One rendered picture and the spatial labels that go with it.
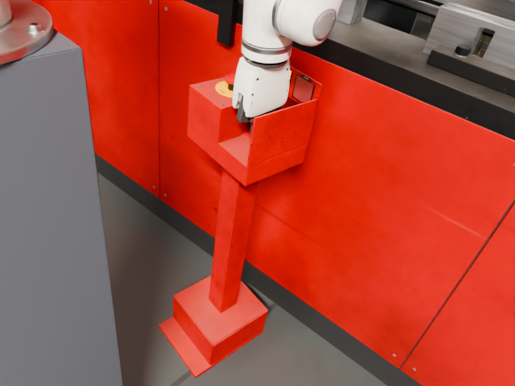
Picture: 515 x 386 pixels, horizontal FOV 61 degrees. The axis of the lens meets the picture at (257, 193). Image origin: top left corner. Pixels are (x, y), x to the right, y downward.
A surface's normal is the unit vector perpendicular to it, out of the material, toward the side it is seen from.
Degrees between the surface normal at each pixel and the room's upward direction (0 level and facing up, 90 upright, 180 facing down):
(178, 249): 0
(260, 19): 100
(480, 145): 90
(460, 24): 90
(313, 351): 0
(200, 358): 0
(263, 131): 90
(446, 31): 90
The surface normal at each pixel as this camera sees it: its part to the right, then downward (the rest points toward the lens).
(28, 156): 0.71, 0.52
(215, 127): -0.76, 0.33
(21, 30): 0.14, -0.76
